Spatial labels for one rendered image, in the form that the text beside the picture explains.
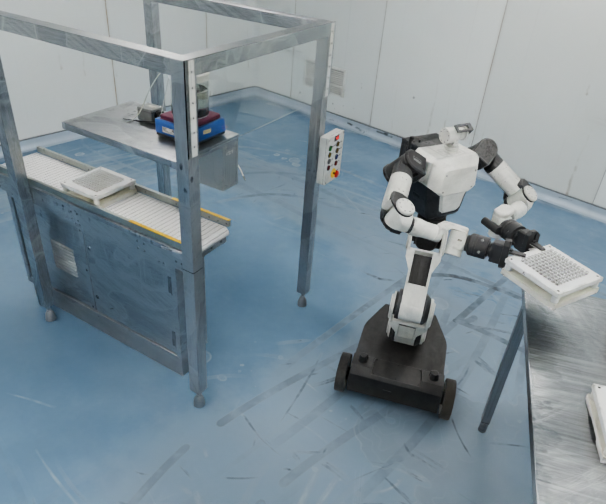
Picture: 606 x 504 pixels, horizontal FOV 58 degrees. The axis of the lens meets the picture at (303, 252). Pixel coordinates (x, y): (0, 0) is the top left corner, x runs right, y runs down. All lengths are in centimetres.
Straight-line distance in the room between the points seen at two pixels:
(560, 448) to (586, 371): 38
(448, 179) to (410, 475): 132
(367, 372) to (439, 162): 108
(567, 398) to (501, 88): 378
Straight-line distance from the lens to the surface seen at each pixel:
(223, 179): 234
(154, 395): 292
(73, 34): 230
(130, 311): 298
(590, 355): 218
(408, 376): 282
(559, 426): 187
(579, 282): 218
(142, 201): 277
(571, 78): 515
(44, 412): 297
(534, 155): 536
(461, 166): 244
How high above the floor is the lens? 213
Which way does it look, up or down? 33 degrees down
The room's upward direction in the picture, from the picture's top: 5 degrees clockwise
